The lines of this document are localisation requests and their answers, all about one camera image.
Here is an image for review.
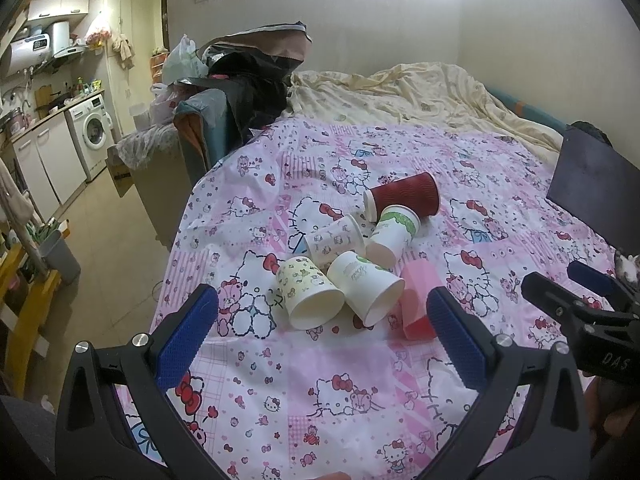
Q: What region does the yellow cartoon paper cup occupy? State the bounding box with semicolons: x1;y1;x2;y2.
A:
277;256;345;330

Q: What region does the pink plastic cup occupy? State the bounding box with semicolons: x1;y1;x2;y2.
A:
399;259;442;340

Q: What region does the dark red ribbed cup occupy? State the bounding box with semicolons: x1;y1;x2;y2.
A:
363;172;440;222

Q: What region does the white green-rim paper cup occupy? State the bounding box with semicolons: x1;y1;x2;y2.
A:
366;205;421;269

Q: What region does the white green-logo paper cup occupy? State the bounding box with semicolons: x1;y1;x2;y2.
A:
326;252;405;327

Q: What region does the pink cartoon paper cup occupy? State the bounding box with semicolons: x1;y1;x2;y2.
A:
304;214;364;266

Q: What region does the black flat panel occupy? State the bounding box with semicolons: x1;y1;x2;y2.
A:
547;127;640;256

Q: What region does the yellow wooden stool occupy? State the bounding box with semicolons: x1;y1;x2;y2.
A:
1;270;62;399

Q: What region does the grey trash bin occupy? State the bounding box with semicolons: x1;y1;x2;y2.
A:
38;230;81;285

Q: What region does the cardboard box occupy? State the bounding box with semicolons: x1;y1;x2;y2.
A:
106;124;192;249

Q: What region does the cream crumpled blanket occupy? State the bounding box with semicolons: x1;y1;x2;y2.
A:
285;62;563;162

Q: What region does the white kitchen cabinet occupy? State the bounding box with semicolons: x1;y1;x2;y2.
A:
12;113;86;221

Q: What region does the white washing machine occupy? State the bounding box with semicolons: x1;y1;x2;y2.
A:
65;91;114;182

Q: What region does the pile of clothes and bags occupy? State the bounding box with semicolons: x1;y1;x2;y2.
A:
174;21;312;171

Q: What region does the white plastic bag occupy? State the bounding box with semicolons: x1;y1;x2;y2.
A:
162;35;208;84

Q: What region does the white water heater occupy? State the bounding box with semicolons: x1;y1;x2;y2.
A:
1;34;51;78

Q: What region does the white upper cabinet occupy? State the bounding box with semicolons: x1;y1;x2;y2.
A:
28;0;89;21

